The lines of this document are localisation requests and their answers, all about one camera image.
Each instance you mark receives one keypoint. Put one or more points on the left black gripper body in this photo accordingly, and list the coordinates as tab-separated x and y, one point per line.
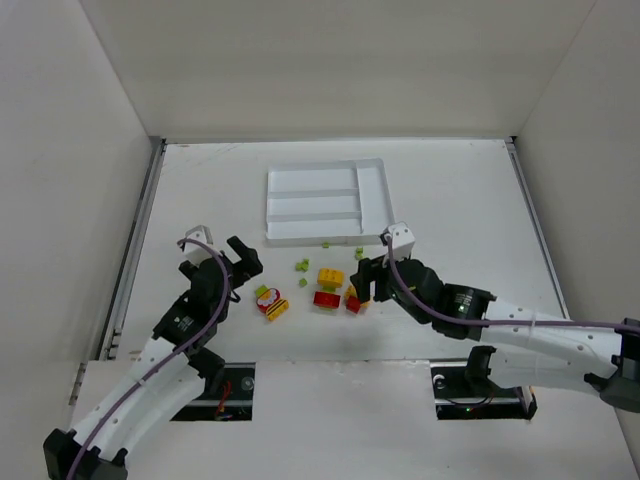
232	267

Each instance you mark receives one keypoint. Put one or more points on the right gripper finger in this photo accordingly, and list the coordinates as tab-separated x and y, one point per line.
379	267
368	271

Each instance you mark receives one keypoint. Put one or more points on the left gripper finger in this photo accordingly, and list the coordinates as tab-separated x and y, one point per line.
188	270
249	265

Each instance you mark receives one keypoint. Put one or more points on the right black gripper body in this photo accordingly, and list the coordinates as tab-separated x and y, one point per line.
373	275

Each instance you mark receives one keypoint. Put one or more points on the yellow lego brick large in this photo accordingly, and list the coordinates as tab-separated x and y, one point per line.
330	278

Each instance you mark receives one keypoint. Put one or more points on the red lego brick large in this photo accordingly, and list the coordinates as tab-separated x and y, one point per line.
326	300

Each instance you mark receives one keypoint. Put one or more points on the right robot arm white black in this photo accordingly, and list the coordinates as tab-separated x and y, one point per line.
514	346

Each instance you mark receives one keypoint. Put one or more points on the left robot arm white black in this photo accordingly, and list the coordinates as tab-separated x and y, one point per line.
173	369

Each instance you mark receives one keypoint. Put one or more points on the green lego beside flower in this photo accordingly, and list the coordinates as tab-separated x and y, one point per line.
260	290

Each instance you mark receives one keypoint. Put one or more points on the red white flower lego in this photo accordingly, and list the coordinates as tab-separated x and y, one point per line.
268	298

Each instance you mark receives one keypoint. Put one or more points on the white divided sorting tray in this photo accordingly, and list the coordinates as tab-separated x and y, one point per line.
340	202

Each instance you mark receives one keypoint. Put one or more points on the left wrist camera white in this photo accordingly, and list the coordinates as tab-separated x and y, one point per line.
193	249

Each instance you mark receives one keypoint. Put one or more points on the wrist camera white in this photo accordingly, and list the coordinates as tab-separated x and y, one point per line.
399	239
193	249

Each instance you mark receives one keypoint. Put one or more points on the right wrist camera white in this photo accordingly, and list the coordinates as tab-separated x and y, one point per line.
399	239

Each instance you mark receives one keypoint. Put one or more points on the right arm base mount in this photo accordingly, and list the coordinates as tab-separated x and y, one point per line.
463	391

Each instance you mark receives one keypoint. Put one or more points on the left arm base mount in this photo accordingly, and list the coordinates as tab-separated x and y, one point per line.
229	399

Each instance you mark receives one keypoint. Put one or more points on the left aluminium rail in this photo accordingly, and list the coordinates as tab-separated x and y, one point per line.
111	330

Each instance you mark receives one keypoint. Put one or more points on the aluminium rail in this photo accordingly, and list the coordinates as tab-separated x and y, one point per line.
111	330
511	146

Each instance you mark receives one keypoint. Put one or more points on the right aluminium rail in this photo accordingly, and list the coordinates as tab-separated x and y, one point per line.
511	146

